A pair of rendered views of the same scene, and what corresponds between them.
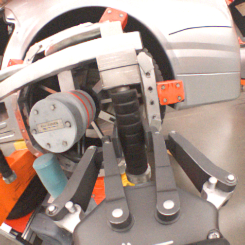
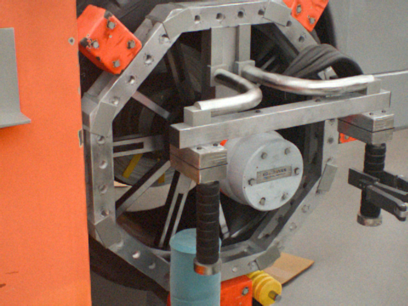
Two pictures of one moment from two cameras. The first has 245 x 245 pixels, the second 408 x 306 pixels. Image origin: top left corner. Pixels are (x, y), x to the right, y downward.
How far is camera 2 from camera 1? 1.23 m
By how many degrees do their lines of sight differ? 34
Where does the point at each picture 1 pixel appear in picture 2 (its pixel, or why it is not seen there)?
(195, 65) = (379, 57)
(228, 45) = not seen: outside the picture
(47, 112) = (278, 156)
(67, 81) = not seen: hidden behind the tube
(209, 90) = (397, 104)
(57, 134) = (279, 184)
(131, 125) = (381, 170)
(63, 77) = (225, 91)
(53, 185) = (217, 285)
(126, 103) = (382, 155)
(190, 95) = not seen: hidden behind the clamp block
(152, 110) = (328, 151)
